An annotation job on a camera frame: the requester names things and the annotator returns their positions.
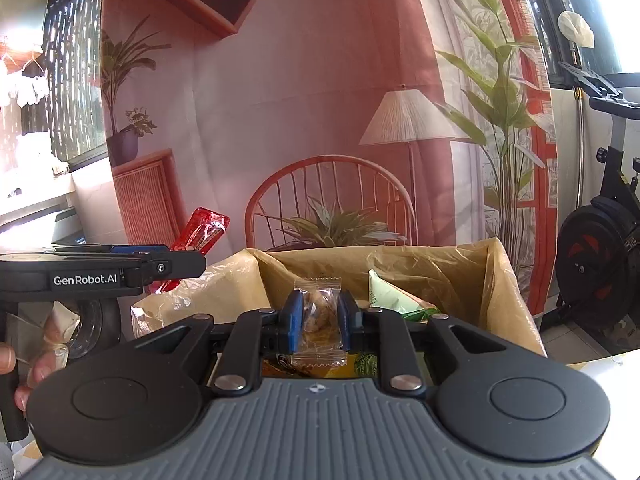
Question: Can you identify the cardboard box with plastic liner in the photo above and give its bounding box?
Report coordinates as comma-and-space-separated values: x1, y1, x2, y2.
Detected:
130, 238, 546, 354

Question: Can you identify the black exercise bike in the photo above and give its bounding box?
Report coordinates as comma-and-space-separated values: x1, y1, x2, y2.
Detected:
541, 62, 639, 354

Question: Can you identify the red snack bar wrapper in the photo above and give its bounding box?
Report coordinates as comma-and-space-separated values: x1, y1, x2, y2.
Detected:
150, 206, 231, 295

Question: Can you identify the person's left hand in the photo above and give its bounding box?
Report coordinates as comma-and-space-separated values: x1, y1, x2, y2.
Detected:
1, 301, 80, 414

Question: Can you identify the white cloth on pole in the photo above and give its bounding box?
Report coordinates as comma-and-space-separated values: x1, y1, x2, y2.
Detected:
556, 11, 594, 49

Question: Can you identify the clear cookie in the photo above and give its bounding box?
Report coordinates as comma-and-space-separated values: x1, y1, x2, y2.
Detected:
290, 278, 347, 376

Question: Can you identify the printed room scene backdrop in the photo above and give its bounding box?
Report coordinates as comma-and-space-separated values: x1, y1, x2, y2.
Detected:
101, 0, 558, 314

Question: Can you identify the black washing machine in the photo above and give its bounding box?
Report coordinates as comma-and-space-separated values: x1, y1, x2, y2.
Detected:
66, 298, 122, 362

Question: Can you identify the green snack bag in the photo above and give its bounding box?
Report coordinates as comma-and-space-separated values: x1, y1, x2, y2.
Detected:
368, 270, 439, 323

